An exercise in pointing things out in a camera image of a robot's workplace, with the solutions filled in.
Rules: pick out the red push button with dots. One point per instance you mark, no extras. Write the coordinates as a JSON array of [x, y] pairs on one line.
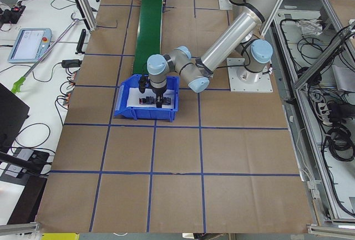
[[148, 100]]

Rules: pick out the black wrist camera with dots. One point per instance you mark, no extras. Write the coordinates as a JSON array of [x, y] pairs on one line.
[[143, 83]]

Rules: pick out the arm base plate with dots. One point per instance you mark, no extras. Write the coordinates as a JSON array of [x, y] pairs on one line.
[[243, 81], [225, 5]]

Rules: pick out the green handled reach grabber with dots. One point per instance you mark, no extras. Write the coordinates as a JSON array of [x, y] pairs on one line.
[[17, 85]]

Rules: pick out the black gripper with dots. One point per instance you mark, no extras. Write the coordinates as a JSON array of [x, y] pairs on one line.
[[158, 92]]

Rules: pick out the yellow push button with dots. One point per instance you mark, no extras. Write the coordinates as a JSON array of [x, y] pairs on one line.
[[168, 102]]

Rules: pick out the green conveyor belt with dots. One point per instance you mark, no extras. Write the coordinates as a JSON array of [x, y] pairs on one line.
[[148, 41]]

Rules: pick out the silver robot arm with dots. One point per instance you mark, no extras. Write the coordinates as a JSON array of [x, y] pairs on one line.
[[252, 14]]

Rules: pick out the black power adapter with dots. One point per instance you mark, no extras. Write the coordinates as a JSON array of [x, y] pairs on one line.
[[71, 63]]

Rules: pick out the teach pendant tablet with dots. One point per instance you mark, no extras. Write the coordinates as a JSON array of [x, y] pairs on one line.
[[30, 45]]

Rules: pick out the white foam pad left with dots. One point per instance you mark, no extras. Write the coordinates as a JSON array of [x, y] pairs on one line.
[[134, 96]]

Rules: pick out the left blue plastic bin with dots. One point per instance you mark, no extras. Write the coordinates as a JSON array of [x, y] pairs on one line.
[[146, 113]]

